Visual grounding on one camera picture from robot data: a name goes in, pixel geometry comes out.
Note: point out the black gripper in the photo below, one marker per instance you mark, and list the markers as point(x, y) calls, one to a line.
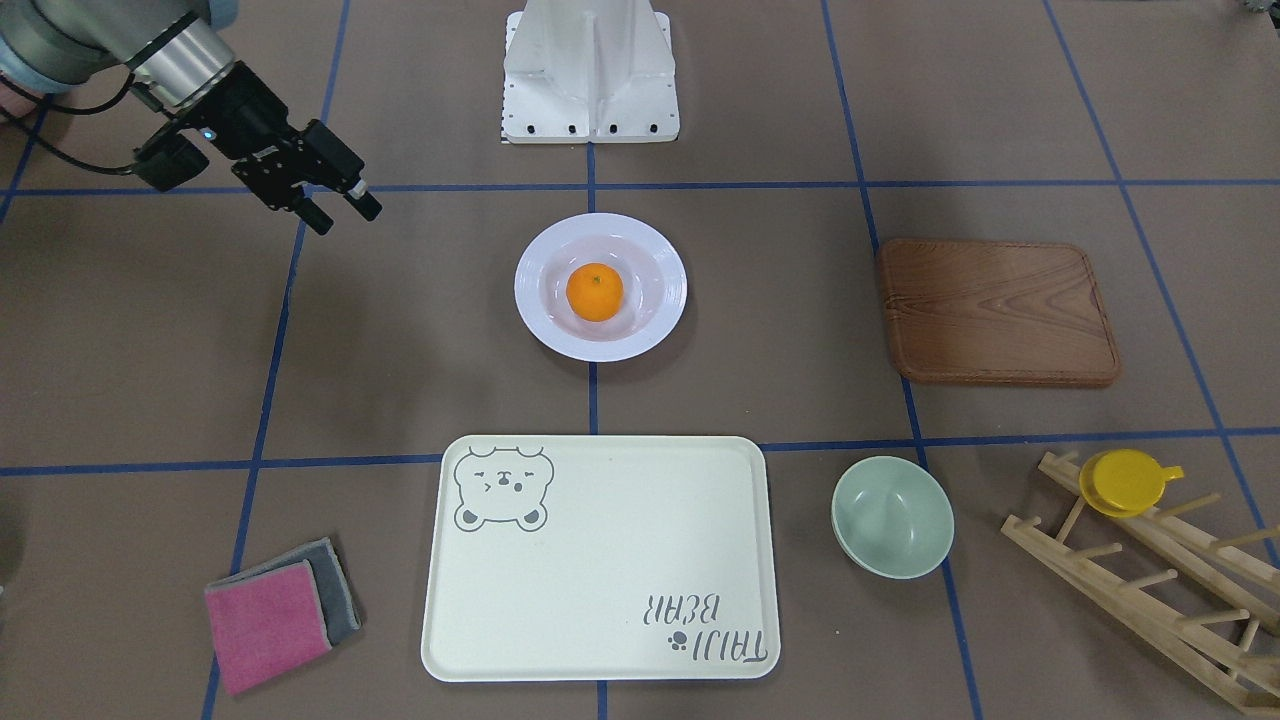
point(247, 124)

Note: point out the orange fruit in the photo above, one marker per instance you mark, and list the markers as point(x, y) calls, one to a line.
point(595, 292)

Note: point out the white round plate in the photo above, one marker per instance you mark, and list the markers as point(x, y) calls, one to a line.
point(654, 287)

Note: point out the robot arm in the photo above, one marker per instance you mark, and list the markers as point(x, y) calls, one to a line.
point(179, 66)

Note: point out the cream bear tray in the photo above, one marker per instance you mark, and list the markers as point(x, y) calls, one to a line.
point(601, 558)

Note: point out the grey cloth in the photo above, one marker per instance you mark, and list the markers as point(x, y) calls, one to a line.
point(333, 594)

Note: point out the pink cloth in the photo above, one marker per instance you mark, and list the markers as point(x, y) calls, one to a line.
point(266, 626)

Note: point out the wooden cutting board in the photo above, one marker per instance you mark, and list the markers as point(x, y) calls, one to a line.
point(995, 313)

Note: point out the green bowl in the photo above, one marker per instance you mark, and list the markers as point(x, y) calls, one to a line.
point(892, 518)

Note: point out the yellow mug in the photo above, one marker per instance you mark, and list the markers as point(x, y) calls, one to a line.
point(1125, 482)

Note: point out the wooden drying rack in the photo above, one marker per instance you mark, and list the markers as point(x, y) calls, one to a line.
point(1206, 610)

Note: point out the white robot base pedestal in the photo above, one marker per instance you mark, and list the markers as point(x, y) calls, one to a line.
point(589, 72)

